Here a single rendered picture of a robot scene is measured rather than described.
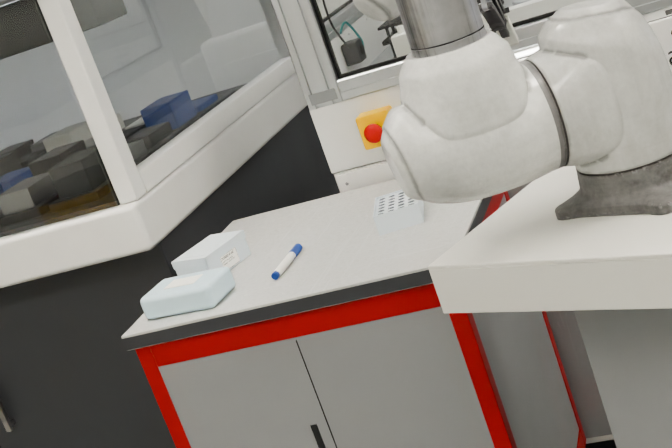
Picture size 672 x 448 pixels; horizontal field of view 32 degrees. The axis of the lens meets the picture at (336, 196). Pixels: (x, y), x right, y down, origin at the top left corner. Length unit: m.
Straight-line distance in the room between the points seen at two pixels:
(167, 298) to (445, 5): 0.83
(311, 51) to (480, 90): 0.98
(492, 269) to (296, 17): 1.01
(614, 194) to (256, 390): 0.77
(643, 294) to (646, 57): 0.31
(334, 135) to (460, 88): 1.01
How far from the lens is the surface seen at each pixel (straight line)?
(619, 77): 1.53
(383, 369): 1.95
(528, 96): 1.51
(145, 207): 2.41
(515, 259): 1.53
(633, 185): 1.57
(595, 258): 1.46
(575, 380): 2.57
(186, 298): 2.03
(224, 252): 2.19
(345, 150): 2.45
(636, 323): 1.64
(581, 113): 1.52
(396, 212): 2.06
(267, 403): 2.04
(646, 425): 1.72
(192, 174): 2.62
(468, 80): 1.47
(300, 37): 2.41
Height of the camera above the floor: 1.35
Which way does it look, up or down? 14 degrees down
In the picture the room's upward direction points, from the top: 20 degrees counter-clockwise
